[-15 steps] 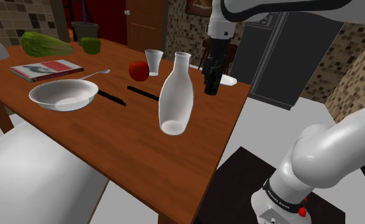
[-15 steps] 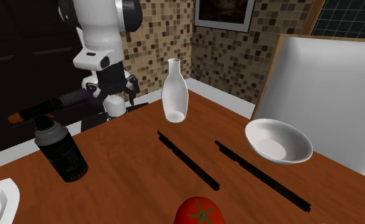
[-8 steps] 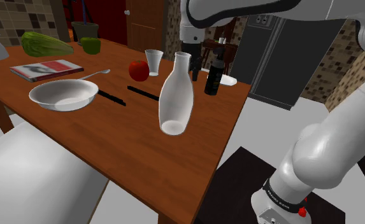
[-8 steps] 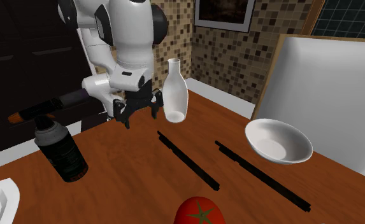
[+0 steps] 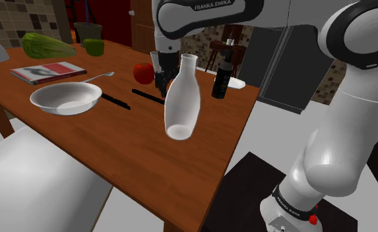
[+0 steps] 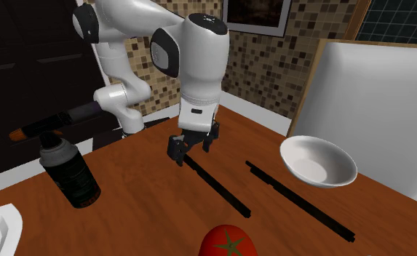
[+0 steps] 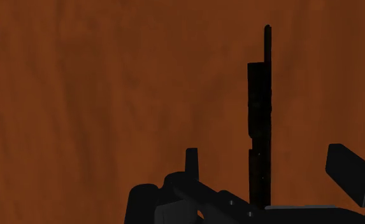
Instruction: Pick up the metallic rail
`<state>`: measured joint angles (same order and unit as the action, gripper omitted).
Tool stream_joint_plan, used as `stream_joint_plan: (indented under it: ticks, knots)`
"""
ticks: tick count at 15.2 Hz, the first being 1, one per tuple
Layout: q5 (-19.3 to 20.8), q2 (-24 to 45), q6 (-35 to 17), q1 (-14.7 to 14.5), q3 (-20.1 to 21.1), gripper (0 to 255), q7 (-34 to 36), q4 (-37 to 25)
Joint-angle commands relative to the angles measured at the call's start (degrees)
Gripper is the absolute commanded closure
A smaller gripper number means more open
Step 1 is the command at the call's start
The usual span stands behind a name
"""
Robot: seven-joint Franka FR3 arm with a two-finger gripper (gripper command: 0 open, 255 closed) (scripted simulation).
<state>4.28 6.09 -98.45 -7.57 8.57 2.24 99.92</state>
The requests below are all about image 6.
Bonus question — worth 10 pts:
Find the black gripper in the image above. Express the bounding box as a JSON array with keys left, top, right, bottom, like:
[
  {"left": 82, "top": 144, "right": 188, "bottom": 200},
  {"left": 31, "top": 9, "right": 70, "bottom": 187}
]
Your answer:
[{"left": 167, "top": 121, "right": 221, "bottom": 167}]

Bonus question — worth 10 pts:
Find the short black stick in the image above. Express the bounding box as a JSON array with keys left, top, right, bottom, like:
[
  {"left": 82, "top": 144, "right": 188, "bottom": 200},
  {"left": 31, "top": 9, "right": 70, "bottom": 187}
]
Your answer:
[{"left": 182, "top": 154, "right": 253, "bottom": 219}]

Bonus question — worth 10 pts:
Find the red tomato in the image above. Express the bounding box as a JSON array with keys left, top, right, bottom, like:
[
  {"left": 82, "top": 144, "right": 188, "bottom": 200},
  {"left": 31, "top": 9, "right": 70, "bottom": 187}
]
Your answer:
[{"left": 197, "top": 223, "right": 259, "bottom": 256}]

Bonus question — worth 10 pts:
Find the long black stick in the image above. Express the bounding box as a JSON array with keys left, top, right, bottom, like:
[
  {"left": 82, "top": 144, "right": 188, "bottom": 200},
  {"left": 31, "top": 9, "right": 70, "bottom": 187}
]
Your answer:
[{"left": 245, "top": 160, "right": 357, "bottom": 244}]

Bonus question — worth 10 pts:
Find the black blowtorch canister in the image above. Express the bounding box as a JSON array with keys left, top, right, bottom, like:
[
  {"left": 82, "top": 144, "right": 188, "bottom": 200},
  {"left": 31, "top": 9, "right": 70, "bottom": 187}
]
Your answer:
[{"left": 9, "top": 100, "right": 102, "bottom": 209}]

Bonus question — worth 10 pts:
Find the white bowl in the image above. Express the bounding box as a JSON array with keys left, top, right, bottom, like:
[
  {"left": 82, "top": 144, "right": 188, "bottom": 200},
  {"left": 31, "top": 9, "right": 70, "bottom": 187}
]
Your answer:
[{"left": 279, "top": 135, "right": 358, "bottom": 189}]

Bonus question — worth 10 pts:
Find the dark cabinet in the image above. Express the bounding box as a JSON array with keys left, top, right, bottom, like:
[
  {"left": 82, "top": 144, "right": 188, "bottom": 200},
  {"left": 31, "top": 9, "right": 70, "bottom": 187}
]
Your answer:
[{"left": 0, "top": 0, "right": 121, "bottom": 181}]

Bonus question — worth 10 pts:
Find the large white appliance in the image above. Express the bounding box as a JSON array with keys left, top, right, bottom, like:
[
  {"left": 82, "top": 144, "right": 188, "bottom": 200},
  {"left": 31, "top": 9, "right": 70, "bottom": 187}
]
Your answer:
[{"left": 287, "top": 38, "right": 417, "bottom": 211}]

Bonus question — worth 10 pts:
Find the white angular basin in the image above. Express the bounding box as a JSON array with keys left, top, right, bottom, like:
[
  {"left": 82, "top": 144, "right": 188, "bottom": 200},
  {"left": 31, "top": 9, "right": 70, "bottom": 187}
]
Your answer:
[{"left": 0, "top": 202, "right": 24, "bottom": 256}]

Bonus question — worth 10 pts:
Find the wood framed window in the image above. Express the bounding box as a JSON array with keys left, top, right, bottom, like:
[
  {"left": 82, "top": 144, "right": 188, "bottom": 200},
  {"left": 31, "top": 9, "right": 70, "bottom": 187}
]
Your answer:
[{"left": 342, "top": 0, "right": 417, "bottom": 47}]

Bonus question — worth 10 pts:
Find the grey framed wall picture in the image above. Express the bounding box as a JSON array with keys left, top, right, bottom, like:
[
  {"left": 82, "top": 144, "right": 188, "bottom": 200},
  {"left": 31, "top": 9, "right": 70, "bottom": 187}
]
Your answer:
[{"left": 221, "top": 0, "right": 293, "bottom": 39}]

